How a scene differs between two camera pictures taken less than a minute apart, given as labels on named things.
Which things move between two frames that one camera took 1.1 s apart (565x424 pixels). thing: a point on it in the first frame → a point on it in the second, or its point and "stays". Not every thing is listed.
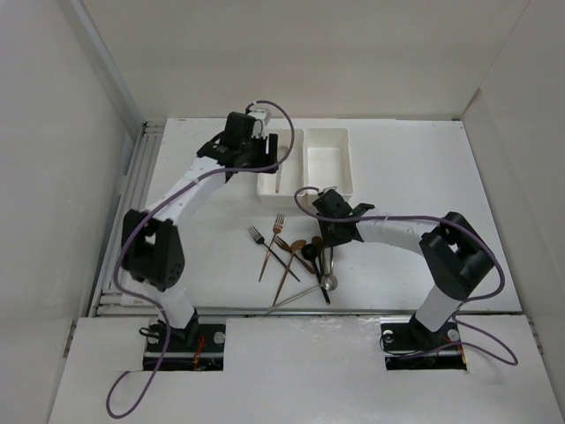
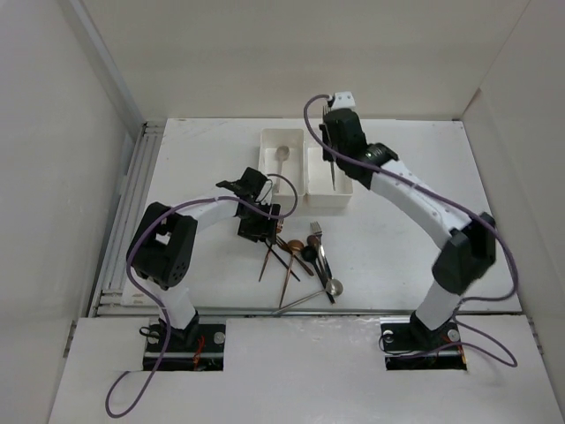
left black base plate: (192, 337) stays
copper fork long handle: (277, 227) stays
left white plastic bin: (278, 190) stays
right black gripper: (328, 239) → (327, 155)
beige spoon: (282, 152) stays
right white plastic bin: (327, 159) stays
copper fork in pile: (287, 248) stays
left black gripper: (267, 152) → (265, 230)
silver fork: (327, 257) → (326, 121)
